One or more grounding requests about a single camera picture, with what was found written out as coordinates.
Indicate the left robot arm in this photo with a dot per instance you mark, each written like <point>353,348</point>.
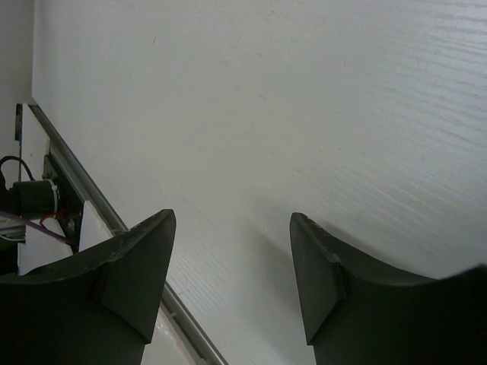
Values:
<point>31,199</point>

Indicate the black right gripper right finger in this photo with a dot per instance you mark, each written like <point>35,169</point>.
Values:
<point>357,309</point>

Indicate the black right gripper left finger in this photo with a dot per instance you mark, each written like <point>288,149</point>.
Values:
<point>98,306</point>

